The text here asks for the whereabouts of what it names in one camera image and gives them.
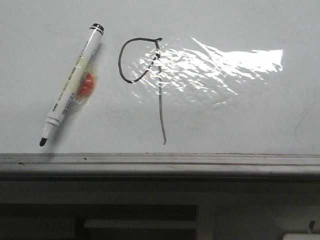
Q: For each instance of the white whiteboard marker pen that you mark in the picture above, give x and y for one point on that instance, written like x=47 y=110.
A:
x=67 y=94

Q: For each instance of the white object at bottom right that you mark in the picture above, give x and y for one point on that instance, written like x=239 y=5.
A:
x=301 y=236

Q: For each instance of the white whiteboard with aluminium frame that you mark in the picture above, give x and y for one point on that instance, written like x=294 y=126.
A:
x=176 y=88

